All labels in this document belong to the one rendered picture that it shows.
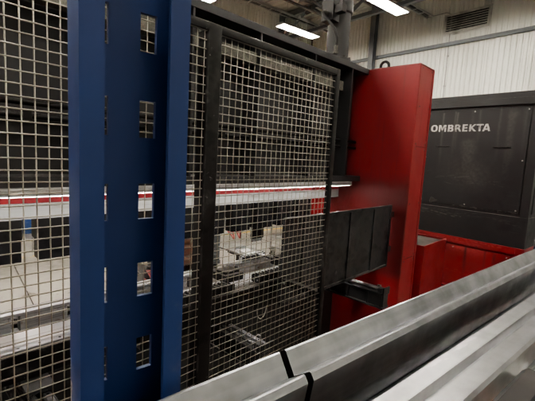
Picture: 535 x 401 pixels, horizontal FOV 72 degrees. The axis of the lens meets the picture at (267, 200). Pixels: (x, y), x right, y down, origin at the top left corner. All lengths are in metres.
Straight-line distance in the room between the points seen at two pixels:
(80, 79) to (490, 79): 9.14
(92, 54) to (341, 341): 0.27
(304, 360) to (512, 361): 0.21
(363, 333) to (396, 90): 2.55
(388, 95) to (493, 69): 6.52
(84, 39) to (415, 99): 2.62
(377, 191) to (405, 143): 0.39
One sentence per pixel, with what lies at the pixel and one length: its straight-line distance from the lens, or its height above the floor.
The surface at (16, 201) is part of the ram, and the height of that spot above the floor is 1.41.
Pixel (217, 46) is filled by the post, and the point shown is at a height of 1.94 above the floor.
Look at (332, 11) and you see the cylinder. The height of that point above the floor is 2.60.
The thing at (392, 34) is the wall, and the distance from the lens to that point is 10.64.
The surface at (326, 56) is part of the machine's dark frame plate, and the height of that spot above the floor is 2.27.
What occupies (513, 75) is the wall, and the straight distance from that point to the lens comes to 9.14.
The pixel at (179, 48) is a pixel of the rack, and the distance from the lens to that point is 0.23.
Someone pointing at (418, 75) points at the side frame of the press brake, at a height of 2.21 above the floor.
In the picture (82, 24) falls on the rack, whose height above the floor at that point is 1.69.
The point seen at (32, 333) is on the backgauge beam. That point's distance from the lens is 1.57.
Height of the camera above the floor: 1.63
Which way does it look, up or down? 7 degrees down
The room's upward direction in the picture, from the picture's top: 3 degrees clockwise
